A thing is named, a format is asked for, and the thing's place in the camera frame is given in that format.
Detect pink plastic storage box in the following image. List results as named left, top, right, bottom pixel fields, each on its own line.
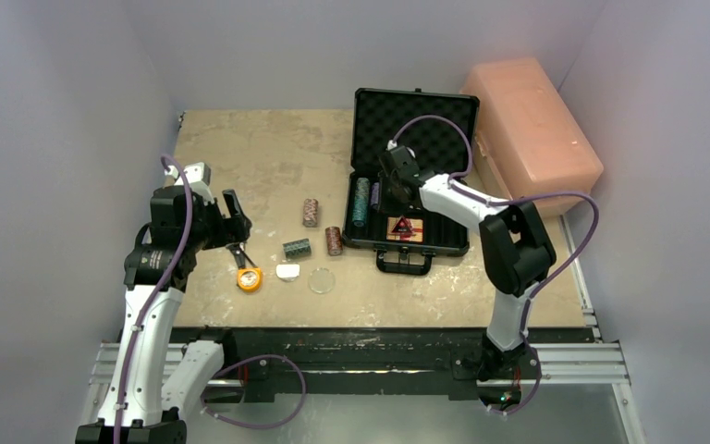
left=460, top=57, right=604, bottom=199

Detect orange tape measure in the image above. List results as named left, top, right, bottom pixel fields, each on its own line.
left=236, top=266, right=263, bottom=293

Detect purple black chip stack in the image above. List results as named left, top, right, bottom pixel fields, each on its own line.
left=370, top=182, right=381, bottom=211

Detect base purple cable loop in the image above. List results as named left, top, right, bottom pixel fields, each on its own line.
left=200, top=353, right=308, bottom=430

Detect clear acrylic disc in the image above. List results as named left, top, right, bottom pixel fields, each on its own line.
left=308, top=267, right=336, bottom=294

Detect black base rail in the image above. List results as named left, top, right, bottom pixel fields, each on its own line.
left=88, top=327, right=631, bottom=406

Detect black poker set case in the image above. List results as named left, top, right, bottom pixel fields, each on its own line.
left=342, top=88, right=480, bottom=276

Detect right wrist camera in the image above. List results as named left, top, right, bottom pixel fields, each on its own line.
left=386, top=140, right=416, bottom=157

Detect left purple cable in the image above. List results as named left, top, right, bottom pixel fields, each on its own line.
left=113, top=154, right=196, bottom=444

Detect orange black chip stack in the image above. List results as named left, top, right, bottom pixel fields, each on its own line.
left=324, top=226, right=343, bottom=256

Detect triangular all-in button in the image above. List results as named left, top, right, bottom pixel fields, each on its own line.
left=388, top=216, right=414, bottom=238

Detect yellow blue chips in case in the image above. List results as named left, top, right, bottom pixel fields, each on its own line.
left=351, top=178, right=371, bottom=228

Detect orange blue chip stack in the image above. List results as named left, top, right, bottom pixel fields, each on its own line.
left=302, top=198, right=319, bottom=228

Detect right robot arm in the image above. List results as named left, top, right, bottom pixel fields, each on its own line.
left=379, top=143, right=557, bottom=381

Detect red card deck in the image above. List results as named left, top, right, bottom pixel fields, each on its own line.
left=386, top=216, right=423, bottom=243

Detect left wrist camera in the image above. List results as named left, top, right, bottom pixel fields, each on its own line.
left=183, top=162, right=211, bottom=189

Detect yellow blue chip stack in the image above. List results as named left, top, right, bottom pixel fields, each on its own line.
left=282, top=238, right=312, bottom=260

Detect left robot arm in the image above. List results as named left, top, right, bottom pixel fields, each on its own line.
left=75, top=158, right=251, bottom=443

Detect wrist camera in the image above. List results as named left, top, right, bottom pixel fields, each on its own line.
left=386, top=140, right=416, bottom=157
left=183, top=162, right=211, bottom=189

